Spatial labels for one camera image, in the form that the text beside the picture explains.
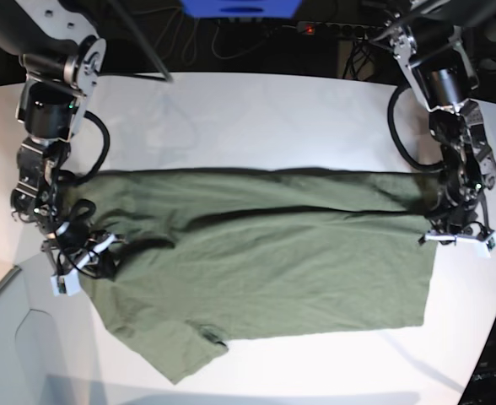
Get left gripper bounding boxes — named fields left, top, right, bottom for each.
left=418, top=210, right=494, bottom=250

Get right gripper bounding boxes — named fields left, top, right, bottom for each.
left=40, top=231, right=126, bottom=281

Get olive green t-shirt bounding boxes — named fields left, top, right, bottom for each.
left=65, top=170, right=437, bottom=383

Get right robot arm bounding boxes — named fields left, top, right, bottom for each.
left=0, top=1, right=122, bottom=296

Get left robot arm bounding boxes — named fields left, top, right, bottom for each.
left=370, top=1, right=496, bottom=257

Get black power strip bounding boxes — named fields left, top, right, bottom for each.
left=283, top=21, right=384, bottom=41

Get blue box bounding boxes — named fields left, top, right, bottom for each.
left=181, top=0, right=302, bottom=19

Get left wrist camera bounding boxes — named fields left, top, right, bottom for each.
left=477, top=230, right=496, bottom=258

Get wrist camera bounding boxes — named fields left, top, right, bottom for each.
left=477, top=230, right=496, bottom=258
left=51, top=271, right=82, bottom=296

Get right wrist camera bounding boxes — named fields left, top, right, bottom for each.
left=51, top=271, right=82, bottom=296

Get tangled background cables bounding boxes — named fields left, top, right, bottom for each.
left=150, top=16, right=253, bottom=60

